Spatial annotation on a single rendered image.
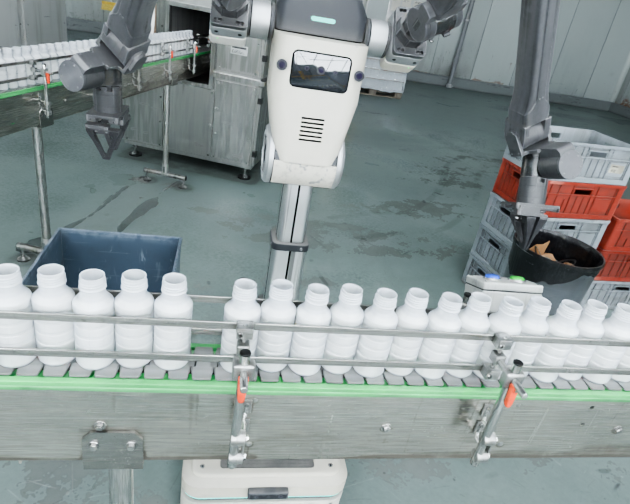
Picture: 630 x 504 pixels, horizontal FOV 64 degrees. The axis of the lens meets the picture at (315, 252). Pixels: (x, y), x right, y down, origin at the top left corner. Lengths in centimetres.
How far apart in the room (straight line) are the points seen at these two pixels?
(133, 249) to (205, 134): 322
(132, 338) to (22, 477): 130
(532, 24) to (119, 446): 102
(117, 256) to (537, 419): 109
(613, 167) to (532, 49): 234
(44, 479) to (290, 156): 139
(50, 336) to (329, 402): 47
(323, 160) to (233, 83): 314
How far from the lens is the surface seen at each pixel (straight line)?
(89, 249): 147
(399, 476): 216
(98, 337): 86
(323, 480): 175
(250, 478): 171
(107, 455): 100
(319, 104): 130
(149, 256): 145
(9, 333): 89
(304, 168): 135
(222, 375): 89
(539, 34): 103
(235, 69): 441
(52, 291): 85
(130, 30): 105
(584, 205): 334
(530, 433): 115
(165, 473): 204
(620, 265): 386
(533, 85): 107
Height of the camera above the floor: 159
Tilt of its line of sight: 27 degrees down
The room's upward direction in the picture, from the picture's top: 10 degrees clockwise
